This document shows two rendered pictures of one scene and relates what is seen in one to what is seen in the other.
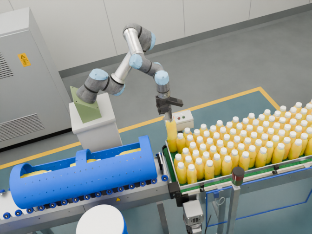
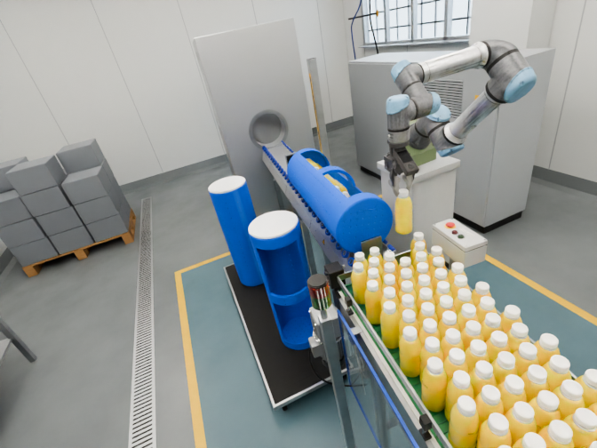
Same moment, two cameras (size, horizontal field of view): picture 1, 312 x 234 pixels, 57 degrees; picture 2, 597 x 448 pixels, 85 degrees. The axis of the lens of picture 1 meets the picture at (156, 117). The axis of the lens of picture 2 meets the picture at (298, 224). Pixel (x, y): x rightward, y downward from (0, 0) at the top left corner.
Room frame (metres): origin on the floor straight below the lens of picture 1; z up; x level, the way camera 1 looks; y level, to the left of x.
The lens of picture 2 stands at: (0.74, -1.15, 1.91)
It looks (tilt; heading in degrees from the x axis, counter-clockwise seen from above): 30 degrees down; 84
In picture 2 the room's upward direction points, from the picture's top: 12 degrees counter-clockwise
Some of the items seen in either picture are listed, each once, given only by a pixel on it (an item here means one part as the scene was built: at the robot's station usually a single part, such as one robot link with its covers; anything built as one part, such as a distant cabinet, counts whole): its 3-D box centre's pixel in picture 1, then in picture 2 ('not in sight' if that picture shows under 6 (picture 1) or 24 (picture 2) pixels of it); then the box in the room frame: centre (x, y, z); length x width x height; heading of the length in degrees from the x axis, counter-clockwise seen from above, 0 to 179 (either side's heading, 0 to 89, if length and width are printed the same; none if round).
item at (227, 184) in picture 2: not in sight; (226, 184); (0.53, 1.18, 1.03); 0.28 x 0.28 x 0.01
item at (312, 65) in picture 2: not in sight; (326, 164); (1.39, 1.53, 0.85); 0.06 x 0.06 x 1.70; 4
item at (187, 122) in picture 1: (178, 121); (457, 241); (1.47, -0.16, 1.05); 0.20 x 0.10 x 0.10; 94
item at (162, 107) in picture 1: (163, 102); (398, 156); (1.27, -0.06, 1.44); 0.09 x 0.08 x 0.12; 94
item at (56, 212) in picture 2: not in sight; (64, 204); (-1.60, 3.05, 0.59); 1.20 x 0.80 x 1.19; 10
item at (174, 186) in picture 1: (174, 190); (336, 276); (0.97, -0.04, 0.95); 0.10 x 0.07 x 0.10; 4
